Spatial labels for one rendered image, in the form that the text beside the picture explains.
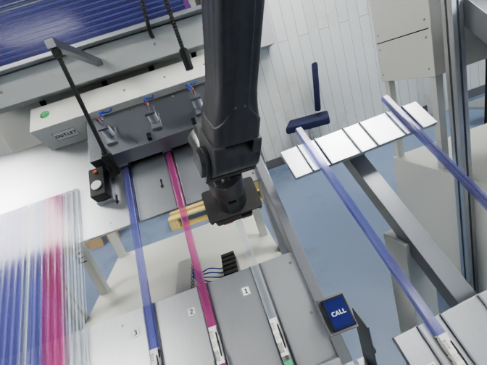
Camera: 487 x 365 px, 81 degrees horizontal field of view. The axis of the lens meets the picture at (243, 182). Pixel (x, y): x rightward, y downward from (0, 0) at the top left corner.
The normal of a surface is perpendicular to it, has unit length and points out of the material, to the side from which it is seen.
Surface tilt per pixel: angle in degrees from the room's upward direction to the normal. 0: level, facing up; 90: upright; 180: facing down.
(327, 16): 90
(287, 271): 44
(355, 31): 90
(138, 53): 90
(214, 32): 86
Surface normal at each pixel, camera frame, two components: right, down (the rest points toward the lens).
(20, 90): 0.15, 0.27
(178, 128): -0.11, -0.46
